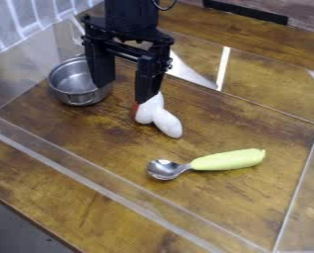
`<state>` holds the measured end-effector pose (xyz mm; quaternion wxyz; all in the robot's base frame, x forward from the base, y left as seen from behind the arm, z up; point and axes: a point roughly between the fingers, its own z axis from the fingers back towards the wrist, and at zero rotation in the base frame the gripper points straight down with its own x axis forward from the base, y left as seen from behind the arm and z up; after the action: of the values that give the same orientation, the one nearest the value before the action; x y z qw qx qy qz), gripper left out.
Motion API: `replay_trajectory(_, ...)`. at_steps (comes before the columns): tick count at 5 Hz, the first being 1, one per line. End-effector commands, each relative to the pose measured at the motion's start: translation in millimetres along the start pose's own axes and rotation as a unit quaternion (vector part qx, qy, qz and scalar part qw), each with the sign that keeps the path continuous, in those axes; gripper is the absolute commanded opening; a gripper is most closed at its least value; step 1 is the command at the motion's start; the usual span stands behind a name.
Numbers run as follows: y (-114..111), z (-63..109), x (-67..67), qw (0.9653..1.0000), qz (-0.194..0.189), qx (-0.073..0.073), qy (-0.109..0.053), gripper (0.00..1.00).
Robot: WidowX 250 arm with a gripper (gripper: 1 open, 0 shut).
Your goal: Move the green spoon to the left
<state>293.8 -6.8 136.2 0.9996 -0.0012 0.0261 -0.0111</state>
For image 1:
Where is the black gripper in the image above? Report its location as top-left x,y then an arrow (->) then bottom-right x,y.
82,15 -> 174,104

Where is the green handled metal spoon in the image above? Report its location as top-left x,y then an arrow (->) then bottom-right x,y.
147,148 -> 266,181

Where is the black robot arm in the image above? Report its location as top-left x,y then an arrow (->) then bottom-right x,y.
81,0 -> 174,104

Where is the small steel pot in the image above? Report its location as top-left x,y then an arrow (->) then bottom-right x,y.
49,54 -> 113,107

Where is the white red toy mushroom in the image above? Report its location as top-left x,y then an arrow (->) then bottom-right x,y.
134,93 -> 184,138

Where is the black bar on table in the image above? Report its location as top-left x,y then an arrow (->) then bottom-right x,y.
202,0 -> 289,26

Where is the black cable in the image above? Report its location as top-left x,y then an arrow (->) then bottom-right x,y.
151,0 -> 178,12

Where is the clear acrylic enclosure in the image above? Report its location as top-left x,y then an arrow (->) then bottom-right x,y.
0,4 -> 314,253

